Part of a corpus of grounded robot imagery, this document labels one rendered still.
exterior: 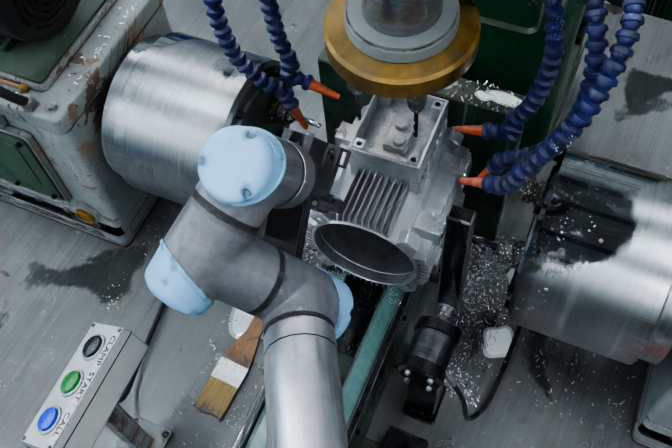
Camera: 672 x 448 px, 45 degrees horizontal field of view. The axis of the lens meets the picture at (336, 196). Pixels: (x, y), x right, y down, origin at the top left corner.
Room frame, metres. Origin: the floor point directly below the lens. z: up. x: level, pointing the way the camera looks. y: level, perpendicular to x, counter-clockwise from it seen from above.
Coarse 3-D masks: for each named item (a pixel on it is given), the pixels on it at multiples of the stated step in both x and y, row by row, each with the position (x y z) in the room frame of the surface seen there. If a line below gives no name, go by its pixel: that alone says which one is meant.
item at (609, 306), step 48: (528, 192) 0.55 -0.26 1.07; (576, 192) 0.49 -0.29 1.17; (624, 192) 0.48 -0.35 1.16; (480, 240) 0.49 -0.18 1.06; (528, 240) 0.46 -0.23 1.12; (576, 240) 0.43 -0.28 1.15; (624, 240) 0.42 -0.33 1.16; (528, 288) 0.40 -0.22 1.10; (576, 288) 0.39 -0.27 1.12; (624, 288) 0.37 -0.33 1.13; (576, 336) 0.35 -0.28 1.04; (624, 336) 0.33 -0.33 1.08
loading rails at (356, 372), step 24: (384, 312) 0.47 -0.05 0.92; (408, 312) 0.48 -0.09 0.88; (384, 336) 0.43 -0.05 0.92; (360, 360) 0.40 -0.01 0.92; (384, 360) 0.40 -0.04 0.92; (264, 384) 0.38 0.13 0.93; (360, 384) 0.37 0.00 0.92; (384, 384) 0.39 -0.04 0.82; (264, 408) 0.35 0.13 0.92; (360, 408) 0.33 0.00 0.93; (240, 432) 0.32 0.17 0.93; (264, 432) 0.32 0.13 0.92; (360, 432) 0.31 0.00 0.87
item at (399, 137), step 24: (432, 96) 0.68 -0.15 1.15; (408, 120) 0.66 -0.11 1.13; (432, 120) 0.66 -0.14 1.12; (360, 144) 0.62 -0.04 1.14; (384, 144) 0.62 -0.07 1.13; (408, 144) 0.62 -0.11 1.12; (432, 144) 0.61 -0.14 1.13; (360, 168) 0.60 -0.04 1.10; (384, 168) 0.59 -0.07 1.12; (408, 168) 0.57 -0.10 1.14
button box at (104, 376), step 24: (120, 336) 0.41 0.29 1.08; (72, 360) 0.40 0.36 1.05; (96, 360) 0.38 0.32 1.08; (120, 360) 0.38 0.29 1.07; (96, 384) 0.35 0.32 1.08; (120, 384) 0.36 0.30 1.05; (72, 408) 0.32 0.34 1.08; (96, 408) 0.33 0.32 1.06; (48, 432) 0.30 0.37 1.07; (72, 432) 0.30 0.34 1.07; (96, 432) 0.30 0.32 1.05
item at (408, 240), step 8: (448, 128) 0.66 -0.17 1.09; (448, 136) 0.65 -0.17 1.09; (456, 136) 0.65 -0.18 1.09; (448, 144) 0.65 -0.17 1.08; (456, 144) 0.64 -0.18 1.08; (312, 216) 0.55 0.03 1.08; (320, 216) 0.55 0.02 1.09; (328, 216) 0.55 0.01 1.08; (400, 232) 0.51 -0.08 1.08; (408, 232) 0.50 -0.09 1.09; (400, 240) 0.50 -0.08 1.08; (408, 240) 0.49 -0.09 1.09; (416, 240) 0.49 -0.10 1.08; (408, 248) 0.49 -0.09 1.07; (416, 248) 0.49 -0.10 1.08; (320, 256) 0.55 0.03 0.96; (328, 264) 0.54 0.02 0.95; (400, 288) 0.49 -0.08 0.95; (408, 288) 0.49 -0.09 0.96
